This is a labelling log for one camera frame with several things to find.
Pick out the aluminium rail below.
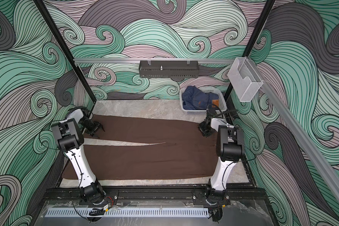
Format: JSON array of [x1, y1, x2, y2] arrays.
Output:
[[250, 57, 339, 203], [73, 57, 235, 65]]

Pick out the white slotted cable duct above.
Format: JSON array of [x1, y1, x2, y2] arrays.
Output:
[[44, 208, 210, 218]]

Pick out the aluminium rail back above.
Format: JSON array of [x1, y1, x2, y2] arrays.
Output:
[[73, 57, 235, 65]]

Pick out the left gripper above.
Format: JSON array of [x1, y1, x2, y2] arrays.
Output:
[[79, 118, 103, 138]]

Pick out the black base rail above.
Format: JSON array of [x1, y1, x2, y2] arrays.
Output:
[[42, 185, 269, 205]]

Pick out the white mesh wall holder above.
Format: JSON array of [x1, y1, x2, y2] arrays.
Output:
[[228, 57, 263, 102]]

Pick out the blue jeans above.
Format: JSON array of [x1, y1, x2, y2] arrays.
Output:
[[180, 86, 220, 110]]

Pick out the black perforated metal tray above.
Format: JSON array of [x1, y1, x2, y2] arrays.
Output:
[[138, 61, 200, 79]]

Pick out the white plastic basket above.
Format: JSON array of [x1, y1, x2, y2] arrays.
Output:
[[179, 86, 227, 115]]

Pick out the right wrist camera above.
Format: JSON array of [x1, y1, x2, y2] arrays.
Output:
[[206, 108, 217, 118]]

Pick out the aluminium rail right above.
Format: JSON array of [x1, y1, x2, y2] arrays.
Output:
[[250, 57, 339, 203]]

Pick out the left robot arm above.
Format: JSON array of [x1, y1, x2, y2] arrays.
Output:
[[51, 106, 105, 205]]

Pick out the brown trousers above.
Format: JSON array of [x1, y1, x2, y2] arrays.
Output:
[[61, 114, 222, 180]]

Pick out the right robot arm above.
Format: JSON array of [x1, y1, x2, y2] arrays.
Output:
[[198, 116, 245, 199]]

